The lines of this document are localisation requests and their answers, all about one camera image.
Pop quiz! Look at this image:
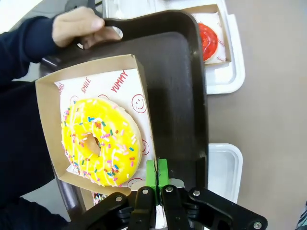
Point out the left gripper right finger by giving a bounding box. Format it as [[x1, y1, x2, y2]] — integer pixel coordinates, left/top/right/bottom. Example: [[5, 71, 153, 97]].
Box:
[[157, 158, 269, 230]]

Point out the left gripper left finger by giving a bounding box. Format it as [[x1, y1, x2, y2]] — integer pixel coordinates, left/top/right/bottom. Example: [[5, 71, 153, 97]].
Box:
[[69, 158, 158, 230]]

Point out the chocolate donut with coloured sprinkles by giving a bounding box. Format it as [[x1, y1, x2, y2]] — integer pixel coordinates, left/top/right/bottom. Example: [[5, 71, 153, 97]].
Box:
[[92, 191, 108, 205]]

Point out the cardboard box of sprinkle chocolate donut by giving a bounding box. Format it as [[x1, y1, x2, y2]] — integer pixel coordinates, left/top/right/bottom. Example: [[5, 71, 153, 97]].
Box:
[[80, 188, 109, 213]]

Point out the yellow glazed sprinkle donut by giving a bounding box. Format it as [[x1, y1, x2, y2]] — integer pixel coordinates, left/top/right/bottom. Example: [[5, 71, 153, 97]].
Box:
[[60, 96, 142, 188]]

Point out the black serving tray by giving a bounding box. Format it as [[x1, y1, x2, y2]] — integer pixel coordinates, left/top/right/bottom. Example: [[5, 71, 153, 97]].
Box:
[[39, 9, 210, 230]]

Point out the printed liner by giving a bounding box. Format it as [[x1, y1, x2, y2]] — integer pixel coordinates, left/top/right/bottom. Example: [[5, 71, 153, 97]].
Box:
[[191, 11, 228, 65], [53, 69, 157, 190]]

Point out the cardboard box of yellow donut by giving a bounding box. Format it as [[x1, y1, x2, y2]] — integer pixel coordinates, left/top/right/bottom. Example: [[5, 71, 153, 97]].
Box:
[[35, 54, 159, 196]]

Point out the person left forearm navy sleeve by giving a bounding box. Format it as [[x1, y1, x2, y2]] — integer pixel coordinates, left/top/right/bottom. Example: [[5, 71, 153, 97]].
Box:
[[0, 16, 57, 86]]

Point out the person torso navy sweatshirt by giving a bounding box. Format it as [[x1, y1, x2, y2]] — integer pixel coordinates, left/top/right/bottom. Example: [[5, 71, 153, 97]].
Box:
[[0, 80, 72, 230]]

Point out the red glazed donut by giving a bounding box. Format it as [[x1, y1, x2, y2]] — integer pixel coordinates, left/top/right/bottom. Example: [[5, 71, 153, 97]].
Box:
[[197, 22, 219, 62]]

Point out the cardboard box of red donut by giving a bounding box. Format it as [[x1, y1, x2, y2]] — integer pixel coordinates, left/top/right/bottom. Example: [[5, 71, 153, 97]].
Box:
[[181, 4, 233, 66]]

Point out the printed liner under red donut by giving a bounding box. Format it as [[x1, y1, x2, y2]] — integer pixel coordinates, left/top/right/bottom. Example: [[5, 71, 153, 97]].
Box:
[[191, 11, 228, 65]]

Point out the person left hand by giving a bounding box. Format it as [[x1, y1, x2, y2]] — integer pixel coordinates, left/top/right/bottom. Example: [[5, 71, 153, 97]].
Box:
[[52, 6, 122, 50]]

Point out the white display tray base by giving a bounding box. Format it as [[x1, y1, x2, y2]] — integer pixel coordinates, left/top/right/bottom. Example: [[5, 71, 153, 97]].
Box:
[[207, 143, 244, 205], [102, 0, 246, 95]]

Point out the large white table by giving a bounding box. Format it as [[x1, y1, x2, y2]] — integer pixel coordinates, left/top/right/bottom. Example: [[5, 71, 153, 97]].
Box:
[[0, 0, 72, 34]]

